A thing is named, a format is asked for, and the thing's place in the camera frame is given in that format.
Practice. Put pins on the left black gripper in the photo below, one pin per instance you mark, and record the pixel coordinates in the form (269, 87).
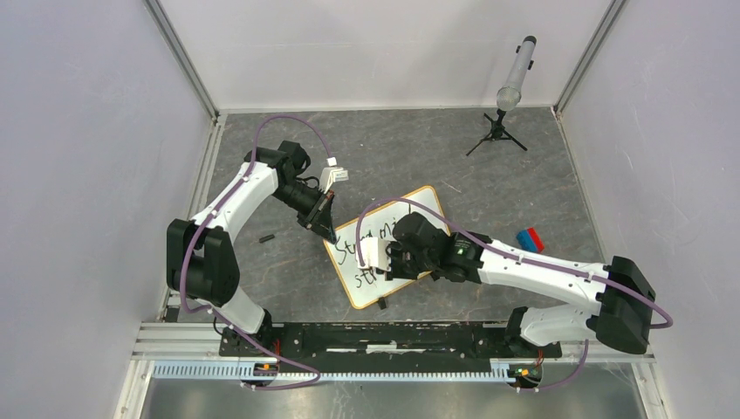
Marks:
(313, 218)

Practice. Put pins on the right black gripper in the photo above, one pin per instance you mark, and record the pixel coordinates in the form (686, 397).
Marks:
(392, 248)

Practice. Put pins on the yellow framed whiteboard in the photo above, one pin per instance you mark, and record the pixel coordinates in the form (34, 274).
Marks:
(365, 288)

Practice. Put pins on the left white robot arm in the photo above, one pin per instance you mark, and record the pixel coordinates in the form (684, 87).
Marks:
(201, 260)

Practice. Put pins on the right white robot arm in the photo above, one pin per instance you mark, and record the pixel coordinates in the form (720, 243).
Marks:
(611, 303)

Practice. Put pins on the blue red whiteboard eraser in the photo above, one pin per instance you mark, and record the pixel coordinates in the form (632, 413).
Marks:
(529, 240)

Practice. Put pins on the black microphone tripod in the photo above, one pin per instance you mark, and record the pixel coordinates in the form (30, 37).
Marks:
(497, 132)

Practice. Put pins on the silver microphone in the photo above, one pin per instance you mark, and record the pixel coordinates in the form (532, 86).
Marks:
(510, 94)

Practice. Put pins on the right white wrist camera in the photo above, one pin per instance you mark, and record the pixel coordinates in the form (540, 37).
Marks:
(371, 254)

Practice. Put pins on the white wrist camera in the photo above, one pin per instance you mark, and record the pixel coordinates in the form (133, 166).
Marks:
(331, 174)
(371, 254)

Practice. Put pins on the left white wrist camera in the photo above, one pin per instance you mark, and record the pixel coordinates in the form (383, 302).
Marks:
(331, 174)

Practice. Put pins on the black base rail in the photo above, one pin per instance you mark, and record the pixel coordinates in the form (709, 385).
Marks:
(396, 347)

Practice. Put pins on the grey slotted cable duct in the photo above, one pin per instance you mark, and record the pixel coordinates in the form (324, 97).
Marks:
(247, 371)

